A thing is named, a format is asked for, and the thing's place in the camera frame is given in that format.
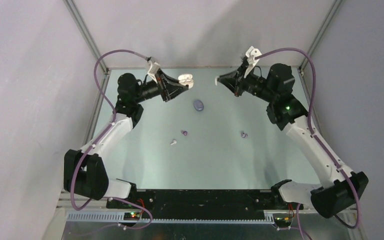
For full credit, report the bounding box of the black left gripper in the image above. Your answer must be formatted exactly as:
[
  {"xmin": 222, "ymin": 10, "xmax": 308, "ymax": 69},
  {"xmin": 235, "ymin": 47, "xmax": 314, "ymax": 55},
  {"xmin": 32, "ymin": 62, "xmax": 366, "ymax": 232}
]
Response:
[{"xmin": 133, "ymin": 68, "xmax": 188, "ymax": 104}]

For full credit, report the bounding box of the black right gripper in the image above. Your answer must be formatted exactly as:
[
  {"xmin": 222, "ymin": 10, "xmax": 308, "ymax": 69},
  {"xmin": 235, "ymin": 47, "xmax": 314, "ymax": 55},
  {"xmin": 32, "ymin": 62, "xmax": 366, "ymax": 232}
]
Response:
[{"xmin": 218, "ymin": 62, "xmax": 276, "ymax": 104}]

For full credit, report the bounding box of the white earbud charging case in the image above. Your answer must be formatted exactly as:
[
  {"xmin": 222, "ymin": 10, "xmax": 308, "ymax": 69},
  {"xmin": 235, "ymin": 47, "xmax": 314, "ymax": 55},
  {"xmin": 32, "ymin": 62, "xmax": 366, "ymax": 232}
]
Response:
[{"xmin": 177, "ymin": 73, "xmax": 194, "ymax": 89}]

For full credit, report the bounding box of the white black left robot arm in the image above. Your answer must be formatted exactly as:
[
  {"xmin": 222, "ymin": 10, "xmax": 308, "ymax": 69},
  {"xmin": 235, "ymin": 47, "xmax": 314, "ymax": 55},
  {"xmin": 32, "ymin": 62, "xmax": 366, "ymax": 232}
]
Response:
[{"xmin": 63, "ymin": 69, "xmax": 194, "ymax": 208}]

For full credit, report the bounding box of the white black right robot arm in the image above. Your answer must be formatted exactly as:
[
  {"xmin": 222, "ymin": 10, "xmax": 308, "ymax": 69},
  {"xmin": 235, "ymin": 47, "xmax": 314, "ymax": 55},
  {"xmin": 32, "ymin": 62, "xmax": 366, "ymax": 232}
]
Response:
[{"xmin": 215, "ymin": 63, "xmax": 369, "ymax": 219}]

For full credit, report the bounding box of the purple oval charging case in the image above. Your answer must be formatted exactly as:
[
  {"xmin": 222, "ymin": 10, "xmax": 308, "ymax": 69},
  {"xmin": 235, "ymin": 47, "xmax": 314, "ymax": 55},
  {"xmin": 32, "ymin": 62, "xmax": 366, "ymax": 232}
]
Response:
[{"xmin": 193, "ymin": 99, "xmax": 205, "ymax": 112}]

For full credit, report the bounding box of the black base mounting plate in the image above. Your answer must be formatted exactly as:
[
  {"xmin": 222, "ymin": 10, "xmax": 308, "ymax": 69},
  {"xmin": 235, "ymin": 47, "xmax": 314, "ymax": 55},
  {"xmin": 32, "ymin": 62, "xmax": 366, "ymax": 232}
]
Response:
[{"xmin": 106, "ymin": 189, "xmax": 298, "ymax": 221}]

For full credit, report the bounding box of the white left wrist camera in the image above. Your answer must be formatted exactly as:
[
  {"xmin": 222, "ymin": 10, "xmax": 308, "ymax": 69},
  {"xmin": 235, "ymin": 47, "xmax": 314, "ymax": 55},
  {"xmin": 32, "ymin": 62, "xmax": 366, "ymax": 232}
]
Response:
[{"xmin": 146, "ymin": 57, "xmax": 161, "ymax": 83}]

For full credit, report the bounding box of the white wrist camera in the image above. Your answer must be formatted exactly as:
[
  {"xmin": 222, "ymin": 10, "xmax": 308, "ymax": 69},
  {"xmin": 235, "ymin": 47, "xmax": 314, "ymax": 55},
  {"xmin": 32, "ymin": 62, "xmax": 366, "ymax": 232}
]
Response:
[
  {"xmin": 244, "ymin": 46, "xmax": 262, "ymax": 78},
  {"xmin": 146, "ymin": 57, "xmax": 161, "ymax": 83}
]

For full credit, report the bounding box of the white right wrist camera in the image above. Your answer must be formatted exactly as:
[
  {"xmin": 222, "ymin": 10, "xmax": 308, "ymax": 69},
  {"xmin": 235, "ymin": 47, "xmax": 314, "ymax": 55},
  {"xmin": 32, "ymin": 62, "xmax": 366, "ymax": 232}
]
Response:
[{"xmin": 244, "ymin": 46, "xmax": 262, "ymax": 78}]

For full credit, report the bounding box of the aluminium frame corner post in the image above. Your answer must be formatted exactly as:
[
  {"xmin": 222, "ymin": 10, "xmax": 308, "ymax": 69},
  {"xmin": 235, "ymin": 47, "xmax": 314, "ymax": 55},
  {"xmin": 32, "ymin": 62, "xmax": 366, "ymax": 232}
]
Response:
[{"xmin": 62, "ymin": 0, "xmax": 110, "ymax": 74}]

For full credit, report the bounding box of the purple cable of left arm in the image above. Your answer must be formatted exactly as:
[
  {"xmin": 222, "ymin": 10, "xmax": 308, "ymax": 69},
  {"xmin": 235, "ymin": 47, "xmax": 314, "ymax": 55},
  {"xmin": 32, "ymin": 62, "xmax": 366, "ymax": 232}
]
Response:
[{"xmin": 70, "ymin": 49, "xmax": 153, "ymax": 231}]

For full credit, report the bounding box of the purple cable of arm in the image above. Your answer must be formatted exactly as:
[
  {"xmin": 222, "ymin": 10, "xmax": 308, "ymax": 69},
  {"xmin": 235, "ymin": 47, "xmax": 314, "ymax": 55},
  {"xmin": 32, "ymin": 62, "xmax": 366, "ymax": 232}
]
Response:
[
  {"xmin": 70, "ymin": 49, "xmax": 153, "ymax": 231},
  {"xmin": 254, "ymin": 47, "xmax": 361, "ymax": 240}
]

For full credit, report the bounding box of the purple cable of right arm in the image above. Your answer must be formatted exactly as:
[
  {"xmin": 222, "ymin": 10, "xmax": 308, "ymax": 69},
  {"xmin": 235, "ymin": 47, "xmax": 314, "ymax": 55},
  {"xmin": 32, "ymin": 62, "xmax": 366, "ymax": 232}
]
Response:
[{"xmin": 254, "ymin": 47, "xmax": 361, "ymax": 240}]

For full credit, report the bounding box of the right rear frame post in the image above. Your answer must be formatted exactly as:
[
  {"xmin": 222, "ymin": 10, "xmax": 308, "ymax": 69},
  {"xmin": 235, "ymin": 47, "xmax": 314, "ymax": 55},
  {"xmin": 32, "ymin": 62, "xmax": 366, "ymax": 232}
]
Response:
[{"xmin": 298, "ymin": 0, "xmax": 344, "ymax": 72}]

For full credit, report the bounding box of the aluminium front frame rail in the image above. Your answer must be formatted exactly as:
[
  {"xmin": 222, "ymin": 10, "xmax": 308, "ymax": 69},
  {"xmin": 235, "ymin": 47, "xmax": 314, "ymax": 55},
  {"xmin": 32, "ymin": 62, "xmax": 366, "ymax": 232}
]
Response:
[{"xmin": 56, "ymin": 188, "xmax": 359, "ymax": 226}]

